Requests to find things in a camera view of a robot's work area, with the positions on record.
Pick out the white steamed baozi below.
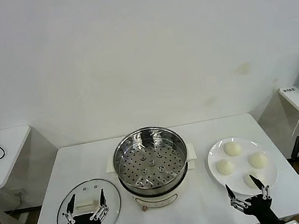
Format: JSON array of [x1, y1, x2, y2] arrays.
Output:
[[243, 171, 265, 190], [215, 158, 235, 177], [247, 151, 268, 170], [223, 140, 243, 158]]

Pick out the stainless steel steamer basket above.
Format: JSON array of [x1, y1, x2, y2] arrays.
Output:
[[101, 121, 202, 202]]

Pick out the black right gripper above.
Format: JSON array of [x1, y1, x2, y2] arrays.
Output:
[[224, 171, 279, 224]]

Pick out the white wall socket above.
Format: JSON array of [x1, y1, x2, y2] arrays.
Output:
[[10, 186, 27, 197]]

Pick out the round white plate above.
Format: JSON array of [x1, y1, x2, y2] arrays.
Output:
[[204, 130, 282, 201]]

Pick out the cream electric cooker pot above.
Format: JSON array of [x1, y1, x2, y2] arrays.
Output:
[[115, 158, 204, 215]]

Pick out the round glass pot lid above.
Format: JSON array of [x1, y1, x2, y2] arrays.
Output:
[[51, 175, 125, 224]]

